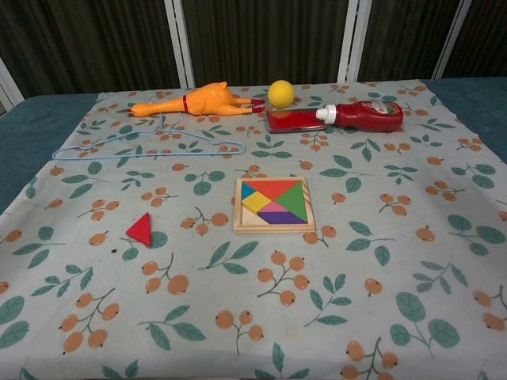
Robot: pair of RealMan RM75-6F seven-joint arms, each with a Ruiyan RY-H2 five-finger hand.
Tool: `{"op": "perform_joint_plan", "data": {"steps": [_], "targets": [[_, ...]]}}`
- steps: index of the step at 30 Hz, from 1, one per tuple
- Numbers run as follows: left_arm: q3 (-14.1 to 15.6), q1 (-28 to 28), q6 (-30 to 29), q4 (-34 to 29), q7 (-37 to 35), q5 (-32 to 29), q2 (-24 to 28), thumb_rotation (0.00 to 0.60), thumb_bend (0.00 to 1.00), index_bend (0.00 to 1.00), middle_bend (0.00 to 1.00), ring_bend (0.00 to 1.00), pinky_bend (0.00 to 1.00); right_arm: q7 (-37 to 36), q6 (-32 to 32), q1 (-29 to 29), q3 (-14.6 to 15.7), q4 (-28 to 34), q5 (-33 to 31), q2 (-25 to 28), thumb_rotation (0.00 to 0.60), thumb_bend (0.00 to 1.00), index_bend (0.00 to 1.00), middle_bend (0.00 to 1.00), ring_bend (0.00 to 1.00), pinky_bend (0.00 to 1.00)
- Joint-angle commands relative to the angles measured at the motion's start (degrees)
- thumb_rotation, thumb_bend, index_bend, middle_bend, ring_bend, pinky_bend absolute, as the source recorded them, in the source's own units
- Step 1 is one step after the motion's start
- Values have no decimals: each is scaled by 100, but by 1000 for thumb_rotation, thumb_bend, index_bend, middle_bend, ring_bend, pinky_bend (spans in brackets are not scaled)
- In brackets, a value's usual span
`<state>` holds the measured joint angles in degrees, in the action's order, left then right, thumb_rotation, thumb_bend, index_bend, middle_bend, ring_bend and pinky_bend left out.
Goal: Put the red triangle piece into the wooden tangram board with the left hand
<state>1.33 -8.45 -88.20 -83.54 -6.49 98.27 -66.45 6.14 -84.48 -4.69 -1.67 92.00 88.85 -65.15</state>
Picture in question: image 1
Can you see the red ketchup bottle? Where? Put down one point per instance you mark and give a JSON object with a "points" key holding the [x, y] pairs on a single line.
{"points": [[368, 116]]}

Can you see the orange triangle tangram piece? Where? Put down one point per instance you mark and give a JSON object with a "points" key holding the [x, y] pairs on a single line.
{"points": [[271, 188]]}

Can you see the blue triangle tangram piece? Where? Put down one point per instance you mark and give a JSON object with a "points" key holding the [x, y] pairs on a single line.
{"points": [[247, 192]]}

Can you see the floral leaf print tablecloth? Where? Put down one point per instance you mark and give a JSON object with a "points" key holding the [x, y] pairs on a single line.
{"points": [[356, 277]]}

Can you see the yellow square tangram piece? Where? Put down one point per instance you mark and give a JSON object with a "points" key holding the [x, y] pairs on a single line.
{"points": [[257, 202]]}

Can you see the red ink pad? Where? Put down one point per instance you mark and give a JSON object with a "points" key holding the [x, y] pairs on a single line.
{"points": [[291, 120]]}

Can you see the wooden tangram puzzle tray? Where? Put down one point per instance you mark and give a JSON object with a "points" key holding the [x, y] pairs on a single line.
{"points": [[311, 206]]}

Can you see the orange rubber chicken toy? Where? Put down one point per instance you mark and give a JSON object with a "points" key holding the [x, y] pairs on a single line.
{"points": [[206, 101]]}

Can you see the grey metal stand leg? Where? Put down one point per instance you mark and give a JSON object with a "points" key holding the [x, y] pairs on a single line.
{"points": [[180, 43], [10, 85], [451, 39], [352, 39]]}

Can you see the purple parallelogram tangram piece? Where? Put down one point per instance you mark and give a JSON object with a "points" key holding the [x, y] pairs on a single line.
{"points": [[283, 218]]}

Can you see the green triangle tangram piece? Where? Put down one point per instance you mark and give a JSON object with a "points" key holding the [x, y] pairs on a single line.
{"points": [[295, 201]]}

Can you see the pink triangle tangram piece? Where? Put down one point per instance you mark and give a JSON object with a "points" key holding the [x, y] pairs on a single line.
{"points": [[274, 208]]}

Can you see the yellow ball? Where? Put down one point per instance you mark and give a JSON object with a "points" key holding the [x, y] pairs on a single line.
{"points": [[281, 93]]}

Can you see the red triangle puzzle piece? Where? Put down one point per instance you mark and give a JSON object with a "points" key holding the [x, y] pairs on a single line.
{"points": [[142, 231]]}

